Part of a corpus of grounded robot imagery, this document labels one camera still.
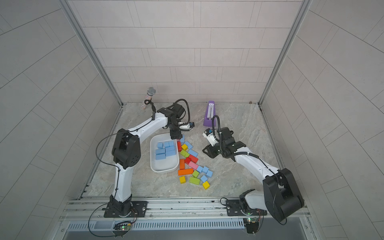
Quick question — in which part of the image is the white plastic tray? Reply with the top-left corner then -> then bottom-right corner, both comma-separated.
150,134 -> 180,173

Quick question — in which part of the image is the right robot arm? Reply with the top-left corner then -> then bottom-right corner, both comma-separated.
203,128 -> 305,222

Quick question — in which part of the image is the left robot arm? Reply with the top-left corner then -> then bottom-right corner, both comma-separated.
110,99 -> 195,205

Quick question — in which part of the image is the black microphone stand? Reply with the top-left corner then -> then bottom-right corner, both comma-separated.
144,98 -> 158,119

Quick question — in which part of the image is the blue cube right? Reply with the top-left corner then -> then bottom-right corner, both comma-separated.
206,170 -> 213,178

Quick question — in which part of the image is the blue cube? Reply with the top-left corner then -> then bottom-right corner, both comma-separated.
200,175 -> 208,183
206,170 -> 213,178

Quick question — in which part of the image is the rhinestone silver microphone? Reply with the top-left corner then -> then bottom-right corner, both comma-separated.
146,87 -> 156,100

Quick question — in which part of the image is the red block by tray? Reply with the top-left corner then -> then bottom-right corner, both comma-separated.
177,142 -> 183,153

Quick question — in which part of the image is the purple metronome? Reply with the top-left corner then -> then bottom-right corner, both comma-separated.
204,101 -> 216,128

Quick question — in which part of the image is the red block centre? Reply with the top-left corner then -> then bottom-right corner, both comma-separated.
185,155 -> 198,165

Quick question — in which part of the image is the pink block centre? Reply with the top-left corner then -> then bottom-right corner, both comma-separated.
188,162 -> 199,170

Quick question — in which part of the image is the blue cube front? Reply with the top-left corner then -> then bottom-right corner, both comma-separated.
200,175 -> 208,183

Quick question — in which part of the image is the small green cube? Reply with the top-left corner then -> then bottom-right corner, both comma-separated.
192,171 -> 199,178

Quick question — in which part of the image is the green block upper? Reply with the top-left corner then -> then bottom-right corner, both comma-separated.
180,150 -> 190,158

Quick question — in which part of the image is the green block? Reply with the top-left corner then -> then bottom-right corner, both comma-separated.
189,177 -> 201,185
180,150 -> 190,158

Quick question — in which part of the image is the yellow cube front right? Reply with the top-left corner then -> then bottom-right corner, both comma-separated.
203,181 -> 210,190

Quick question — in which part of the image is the short orange block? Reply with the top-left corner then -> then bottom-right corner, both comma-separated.
180,159 -> 185,170

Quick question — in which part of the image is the green block front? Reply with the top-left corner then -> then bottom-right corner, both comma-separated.
189,177 -> 201,185

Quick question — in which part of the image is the long orange block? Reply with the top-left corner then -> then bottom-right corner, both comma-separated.
178,169 -> 195,176

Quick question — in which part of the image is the yellow cube front left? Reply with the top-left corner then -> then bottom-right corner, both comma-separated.
180,176 -> 187,184

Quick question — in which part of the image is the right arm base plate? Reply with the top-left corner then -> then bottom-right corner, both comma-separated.
221,199 -> 268,217

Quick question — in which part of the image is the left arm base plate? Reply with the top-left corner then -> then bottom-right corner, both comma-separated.
102,200 -> 148,218

